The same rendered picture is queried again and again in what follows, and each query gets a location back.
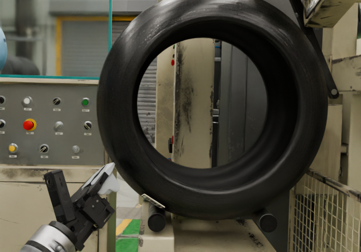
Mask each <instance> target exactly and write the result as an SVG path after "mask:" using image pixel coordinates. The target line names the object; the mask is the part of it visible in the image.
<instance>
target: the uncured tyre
mask: <svg viewBox="0 0 361 252"><path fill-rule="evenodd" d="M194 38H211V39H217V40H221V41H224V42H226V43H229V44H231V45H233V46H234V47H236V48H238V49H239V50H241V51H242V52H243V53H244V54H245V55H246V56H247V57H248V58H249V59H250V60H251V61H252V62H253V63H254V65H255V66H256V67H257V69H258V71H259V73H260V75H261V77H262V79H263V82H264V85H265V89H266V96H267V109H266V117H265V121H264V124H263V127H262V129H261V132H260V134H259V135H258V137H257V139H256V140H255V142H254V143H253V144H252V145H251V146H250V148H249V149H248V150H247V151H246V152H244V153H243V154H242V155H241V156H239V157H238V158H236V159H235V160H233V161H231V162H229V163H226V164H224V165H221V166H218V167H214V168H190V167H186V166H183V165H180V164H177V163H175V162H173V161H171V160H169V159H168V158H166V157H164V156H163V155H162V154H161V153H159V152H158V151H157V150H156V149H155V148H154V147H153V145H152V144H151V143H150V142H149V140H148V139H147V137H146V135H145V134H144V131H143V129H142V127H141V124H140V121H139V116H138V107H137V100H138V91H139V86H140V83H141V80H142V78H143V75H144V73H145V72H146V70H147V68H148V67H149V65H150V64H151V63H152V61H153V60H154V59H155V58H156V57H157V56H158V55H159V54H160V53H162V52H163V51H164V50H165V49H167V48H168V47H170V46H172V45H174V44H176V43H178V42H181V41H184V40H188V39H194ZM96 110H97V121H98V128H99V132H100V136H101V139H102V142H103V145H104V148H105V150H106V152H107V154H108V157H109V158H110V160H111V162H114V163H115V166H114V167H115V169H116V170H117V172H118V173H119V175H120V176H121V177H122V178H123V179H124V181H125V182H126V183H127V184H128V185H129V186H130V187H131V188H132V189H133V190H134V191H135V192H136V193H138V194H139V195H140V196H141V195H143V194H146V195H147V196H149V197H150V198H152V199H153V200H155V201H157V202H158V203H160V204H161V205H163V206H165V208H162V209H163V210H165V211H168V212H170V213H173V214H176V215H180V216H183V217H187V218H192V219H199V220H226V219H233V218H238V217H242V216H245V215H248V214H251V213H254V212H256V211H259V210H261V209H263V208H265V207H267V206H269V205H271V204H272V203H274V202H275V201H277V200H278V199H279V198H281V197H282V196H283V195H285V194H286V193H287V192H289V191H290V190H291V189H292V188H293V187H294V186H295V185H296V184H297V182H298V181H300V179H301V178H302V177H303V175H304V174H305V173H306V171H307V170H308V168H309V167H310V166H311V164H312V162H313V160H314V159H315V157H316V155H317V152H318V150H319V148H320V145H321V142H322V139H323V136H324V132H325V129H326V123H327V115H328V93H327V85H326V79H325V76H324V72H323V69H322V66H321V62H320V60H319V58H318V55H317V53H316V51H315V49H314V48H313V46H312V44H311V42H310V41H309V40H308V38H307V37H306V35H305V34H304V32H303V31H302V30H301V29H300V28H299V26H298V25H297V24H296V23H295V22H294V21H293V20H292V19H291V18H290V17H288V16H287V15H286V14H284V13H283V12H282V11H280V10H279V9H278V8H276V7H275V6H273V5H272V4H270V3H268V2H266V1H264V0H161V1H159V2H157V3H155V4H153V5H152V6H150V7H149V8H147V9H145V10H144V11H143V12H142V13H140V14H139V15H138V16H137V17H135V18H134V19H133V20H132V21H131V22H130V23H129V24H128V25H127V26H126V28H125V29H124V30H123V31H122V32H121V34H120V35H119V36H118V38H117V39H116V41H115V42H114V44H113V46H112V47H111V49H110V51H109V53H108V55H107V57H106V59H105V62H104V64H103V67H102V71H101V73H100V78H99V82H98V88H97V100H96Z"/></svg>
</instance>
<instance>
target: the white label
mask: <svg viewBox="0 0 361 252"><path fill-rule="evenodd" d="M141 196H142V197H143V198H145V199H146V200H148V201H150V202H151V203H153V204H154V205H156V206H157V207H159V208H165V206H163V205H161V204H160V203H158V202H157V201H155V200H153V199H152V198H150V197H149V196H147V195H146V194H143V195H141Z"/></svg>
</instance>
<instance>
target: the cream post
mask: <svg viewBox="0 0 361 252"><path fill-rule="evenodd" d="M214 57H215V39H211V38H194V39H188V40H184V41H181V42H178V43H176V51H175V70H174V83H175V104H174V115H173V136H174V144H172V161H173V162H175V163H177V164H180V165H183V166H186V167H190V168H211V166H212V130H213V94H214ZM171 218H172V219H192V218H187V217H183V216H180V215H176V214H173V213H171Z"/></svg>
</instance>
